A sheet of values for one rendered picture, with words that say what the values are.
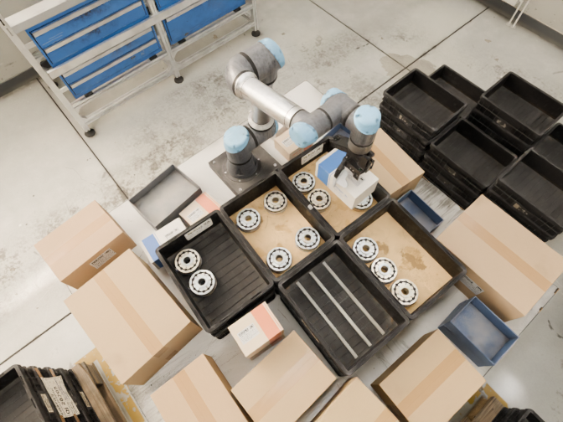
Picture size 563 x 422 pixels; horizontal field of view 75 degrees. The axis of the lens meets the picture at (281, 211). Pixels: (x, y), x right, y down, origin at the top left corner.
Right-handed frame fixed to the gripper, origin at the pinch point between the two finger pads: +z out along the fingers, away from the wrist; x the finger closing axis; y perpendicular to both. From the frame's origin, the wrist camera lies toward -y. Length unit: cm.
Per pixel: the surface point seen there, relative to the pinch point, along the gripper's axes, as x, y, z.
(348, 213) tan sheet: 1.2, 5.3, 27.7
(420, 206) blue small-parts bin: 34, 22, 39
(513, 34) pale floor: 268, -42, 111
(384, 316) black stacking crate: -19, 45, 28
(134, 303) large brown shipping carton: -88, -19, 21
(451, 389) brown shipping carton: -21, 77, 24
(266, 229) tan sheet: -30.3, -12.4, 27.9
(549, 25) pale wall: 284, -25, 100
